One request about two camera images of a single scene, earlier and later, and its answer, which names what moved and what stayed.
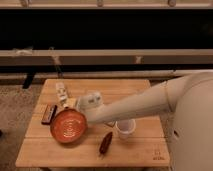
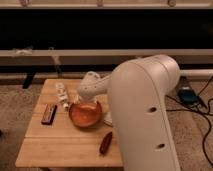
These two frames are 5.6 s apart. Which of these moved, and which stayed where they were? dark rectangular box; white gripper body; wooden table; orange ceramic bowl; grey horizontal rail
Moved: white gripper body; orange ceramic bowl
Stayed: wooden table; grey horizontal rail; dark rectangular box
